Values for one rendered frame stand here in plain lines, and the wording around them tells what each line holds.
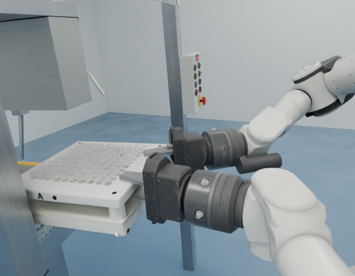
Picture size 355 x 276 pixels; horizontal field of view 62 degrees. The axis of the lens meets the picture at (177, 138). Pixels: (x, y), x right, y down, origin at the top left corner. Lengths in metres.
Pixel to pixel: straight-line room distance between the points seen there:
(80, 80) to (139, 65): 4.21
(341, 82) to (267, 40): 3.30
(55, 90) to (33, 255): 0.34
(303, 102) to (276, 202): 0.47
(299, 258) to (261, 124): 0.38
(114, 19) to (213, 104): 2.12
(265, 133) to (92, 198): 0.37
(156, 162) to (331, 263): 0.27
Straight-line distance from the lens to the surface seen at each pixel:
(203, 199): 0.43
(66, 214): 0.56
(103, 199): 0.49
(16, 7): 0.64
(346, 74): 0.80
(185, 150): 0.61
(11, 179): 0.52
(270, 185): 0.40
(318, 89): 0.84
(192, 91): 1.31
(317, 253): 0.35
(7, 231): 0.54
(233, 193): 0.43
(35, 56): 0.74
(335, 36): 3.99
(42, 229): 0.72
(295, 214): 0.37
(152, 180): 0.47
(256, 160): 0.65
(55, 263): 0.99
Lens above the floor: 1.24
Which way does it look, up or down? 19 degrees down
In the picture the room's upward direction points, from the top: 4 degrees counter-clockwise
